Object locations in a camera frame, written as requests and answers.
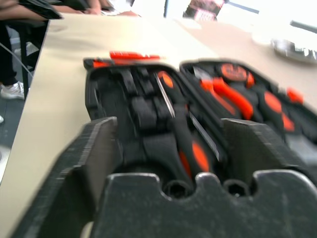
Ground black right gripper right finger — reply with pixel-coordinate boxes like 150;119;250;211
221;118;317;185

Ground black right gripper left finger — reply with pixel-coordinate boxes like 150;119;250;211
11;116;120;238

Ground black tool case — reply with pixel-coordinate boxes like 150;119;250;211
83;58;317;189

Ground orange case latch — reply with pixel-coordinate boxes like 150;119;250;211
286;88;304;104

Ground orange flat tool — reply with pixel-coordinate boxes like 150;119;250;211
109;51;161;60

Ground short black orange screwdriver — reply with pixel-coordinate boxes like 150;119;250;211
257;89;297;133

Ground orange round tape measure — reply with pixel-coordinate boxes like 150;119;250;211
219;63;255;88

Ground round metal plate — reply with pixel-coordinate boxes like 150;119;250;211
271;38;317;64

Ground white sneaker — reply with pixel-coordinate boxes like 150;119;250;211
0;81;25;100

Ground dark red patterned object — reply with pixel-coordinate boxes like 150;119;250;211
182;0;225;21

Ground person in black trousers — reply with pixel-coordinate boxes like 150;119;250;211
0;21;19;86

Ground seated person in white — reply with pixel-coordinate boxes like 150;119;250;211
52;0;142;17

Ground orange handled pliers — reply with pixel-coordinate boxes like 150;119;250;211
199;76;255;121

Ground black orange handled screwdriver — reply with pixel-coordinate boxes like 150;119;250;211
157;70;221;161
155;73;211;179

